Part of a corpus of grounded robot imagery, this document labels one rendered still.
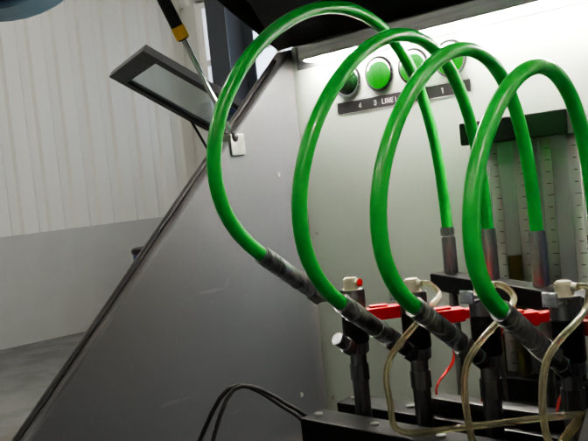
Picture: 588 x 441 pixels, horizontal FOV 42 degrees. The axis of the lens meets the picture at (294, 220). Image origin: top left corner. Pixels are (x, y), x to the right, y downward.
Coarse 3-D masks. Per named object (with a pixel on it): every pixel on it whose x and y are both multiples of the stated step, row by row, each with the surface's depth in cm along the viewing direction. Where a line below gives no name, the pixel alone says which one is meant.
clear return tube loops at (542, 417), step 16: (432, 288) 76; (432, 304) 73; (512, 304) 68; (576, 320) 62; (480, 336) 64; (560, 336) 60; (384, 368) 68; (464, 368) 62; (544, 368) 58; (384, 384) 68; (464, 384) 62; (544, 384) 57; (464, 400) 62; (544, 400) 57; (464, 416) 62; (528, 416) 66; (544, 416) 57; (560, 416) 65; (576, 416) 63; (400, 432) 67; (416, 432) 67; (432, 432) 68; (544, 432) 57
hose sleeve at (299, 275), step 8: (264, 256) 74; (272, 256) 74; (280, 256) 75; (264, 264) 74; (272, 264) 74; (280, 264) 75; (288, 264) 76; (272, 272) 75; (280, 272) 75; (288, 272) 76; (296, 272) 76; (288, 280) 76; (296, 280) 77; (304, 280) 77; (296, 288) 77; (304, 288) 78; (312, 288) 78
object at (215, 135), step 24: (288, 24) 77; (384, 24) 89; (264, 48) 75; (240, 72) 72; (408, 72) 93; (216, 120) 70; (432, 120) 95; (216, 144) 70; (432, 144) 96; (216, 168) 70; (216, 192) 70; (240, 240) 72
